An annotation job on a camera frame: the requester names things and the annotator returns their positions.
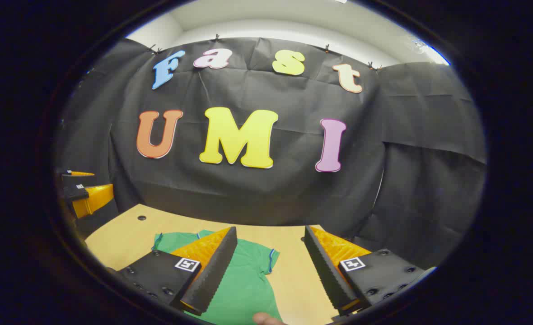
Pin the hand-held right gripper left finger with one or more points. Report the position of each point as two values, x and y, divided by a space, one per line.
214 271

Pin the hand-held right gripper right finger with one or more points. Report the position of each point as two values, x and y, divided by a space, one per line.
325 271

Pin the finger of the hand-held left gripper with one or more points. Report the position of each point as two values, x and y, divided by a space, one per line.
79 173
92 198

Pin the green T-shirt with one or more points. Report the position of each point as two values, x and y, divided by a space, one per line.
248 280

